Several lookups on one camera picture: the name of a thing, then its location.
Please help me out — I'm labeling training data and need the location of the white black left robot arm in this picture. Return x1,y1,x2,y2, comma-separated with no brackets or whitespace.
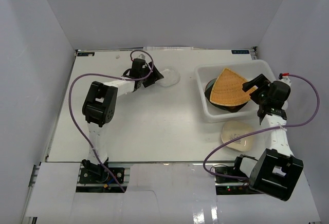
82,58,163,182

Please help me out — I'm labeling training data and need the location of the black yellow square plate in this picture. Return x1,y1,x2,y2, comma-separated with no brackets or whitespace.
204,87,248,113

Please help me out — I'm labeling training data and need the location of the cream panda dish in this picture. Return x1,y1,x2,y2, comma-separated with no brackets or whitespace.
221,121,255,152

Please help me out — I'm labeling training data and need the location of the clear glass plate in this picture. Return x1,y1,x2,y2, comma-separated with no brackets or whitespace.
156,67,181,87

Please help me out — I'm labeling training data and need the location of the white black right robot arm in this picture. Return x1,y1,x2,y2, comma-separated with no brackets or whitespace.
232,73,304,201

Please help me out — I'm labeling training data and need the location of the blue round plate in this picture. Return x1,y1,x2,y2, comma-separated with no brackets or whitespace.
205,78,216,91

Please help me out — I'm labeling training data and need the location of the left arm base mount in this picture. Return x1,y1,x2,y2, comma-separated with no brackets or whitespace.
76,159,127,193

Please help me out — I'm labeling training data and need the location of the white plastic bin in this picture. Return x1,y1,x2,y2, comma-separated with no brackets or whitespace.
195,60,276,123

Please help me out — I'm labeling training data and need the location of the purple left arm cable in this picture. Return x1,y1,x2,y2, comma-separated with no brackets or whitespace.
68,50,155,193

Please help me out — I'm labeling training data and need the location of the orange woven fan plate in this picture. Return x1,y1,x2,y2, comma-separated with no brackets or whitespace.
210,68,257,106

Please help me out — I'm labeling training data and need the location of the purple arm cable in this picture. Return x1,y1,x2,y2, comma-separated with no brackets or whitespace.
68,50,155,193
203,72,321,183

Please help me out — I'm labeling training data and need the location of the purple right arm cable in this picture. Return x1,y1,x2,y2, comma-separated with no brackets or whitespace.
203,72,321,183

